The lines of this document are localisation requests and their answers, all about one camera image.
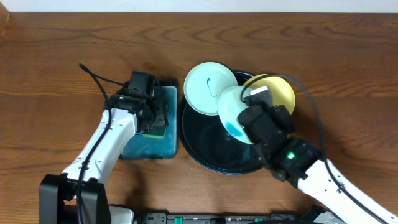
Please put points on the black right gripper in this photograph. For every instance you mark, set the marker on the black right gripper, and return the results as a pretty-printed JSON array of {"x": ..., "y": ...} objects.
[{"x": 283, "y": 116}]

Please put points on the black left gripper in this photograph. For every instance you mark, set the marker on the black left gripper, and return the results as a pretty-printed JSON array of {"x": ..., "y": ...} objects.
[{"x": 159, "y": 113}]

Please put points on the green yellow scrub sponge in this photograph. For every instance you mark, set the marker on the green yellow scrub sponge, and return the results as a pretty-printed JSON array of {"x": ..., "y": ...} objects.
[{"x": 157, "y": 133}]

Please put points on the mint plate bottom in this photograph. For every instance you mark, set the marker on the mint plate bottom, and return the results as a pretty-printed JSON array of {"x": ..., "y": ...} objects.
[{"x": 229, "y": 107}]

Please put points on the mint plate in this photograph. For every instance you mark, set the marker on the mint plate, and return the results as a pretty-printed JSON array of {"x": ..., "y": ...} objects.
[
  {"x": 229, "y": 107},
  {"x": 204, "y": 85}
]

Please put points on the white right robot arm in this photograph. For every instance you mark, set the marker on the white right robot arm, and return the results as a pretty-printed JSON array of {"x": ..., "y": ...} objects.
[{"x": 329, "y": 186}]

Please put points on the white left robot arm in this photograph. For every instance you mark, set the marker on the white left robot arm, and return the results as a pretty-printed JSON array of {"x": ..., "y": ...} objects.
[{"x": 78, "y": 194}]

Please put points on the round black tray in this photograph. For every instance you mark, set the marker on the round black tray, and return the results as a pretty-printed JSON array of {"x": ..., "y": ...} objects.
[{"x": 208, "y": 142}]

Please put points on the black tub of soapy water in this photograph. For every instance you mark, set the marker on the black tub of soapy water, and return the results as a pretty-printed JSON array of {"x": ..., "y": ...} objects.
[{"x": 140, "y": 147}]

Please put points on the yellow plate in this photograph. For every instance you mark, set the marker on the yellow plate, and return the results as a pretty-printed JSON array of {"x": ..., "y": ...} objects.
[{"x": 280, "y": 90}]

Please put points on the mint plate top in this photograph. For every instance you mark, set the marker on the mint plate top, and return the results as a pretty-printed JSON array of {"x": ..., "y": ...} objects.
[{"x": 204, "y": 85}]

